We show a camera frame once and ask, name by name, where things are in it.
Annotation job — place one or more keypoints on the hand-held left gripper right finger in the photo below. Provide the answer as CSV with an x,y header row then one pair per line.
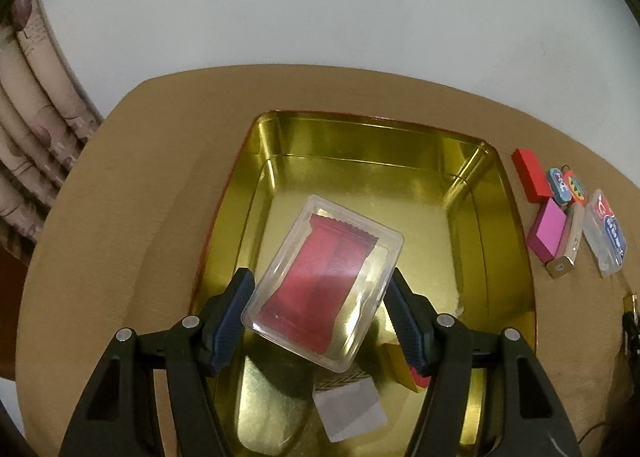
x,y
405,322

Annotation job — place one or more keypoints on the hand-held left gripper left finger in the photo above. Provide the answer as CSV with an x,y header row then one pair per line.
x,y
235,317

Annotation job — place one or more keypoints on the clear box with red packet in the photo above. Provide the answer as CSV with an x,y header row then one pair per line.
x,y
320,287

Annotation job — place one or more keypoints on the red and gold tin box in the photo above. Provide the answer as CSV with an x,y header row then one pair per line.
x,y
350,162

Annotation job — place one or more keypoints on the red tape measure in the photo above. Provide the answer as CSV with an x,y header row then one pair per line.
x,y
577,189

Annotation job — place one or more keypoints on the clear box with blue label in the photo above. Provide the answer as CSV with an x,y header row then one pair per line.
x,y
606,232

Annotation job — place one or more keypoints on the yellow and red block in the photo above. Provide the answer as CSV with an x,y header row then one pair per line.
x,y
397,362

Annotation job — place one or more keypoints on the white paper packet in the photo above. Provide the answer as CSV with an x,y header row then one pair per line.
x,y
350,412

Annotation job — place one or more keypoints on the pink rectangular block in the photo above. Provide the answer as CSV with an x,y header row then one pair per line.
x,y
546,229

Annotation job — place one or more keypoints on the silver rectangular metal case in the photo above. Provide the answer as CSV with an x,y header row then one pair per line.
x,y
567,247

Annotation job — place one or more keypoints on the red rectangular block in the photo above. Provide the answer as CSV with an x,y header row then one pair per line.
x,y
532,174

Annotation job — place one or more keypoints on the small blue oval tin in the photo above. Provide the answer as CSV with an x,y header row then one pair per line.
x,y
558,184

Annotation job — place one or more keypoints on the beige patterned curtain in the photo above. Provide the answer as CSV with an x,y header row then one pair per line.
x,y
35,137

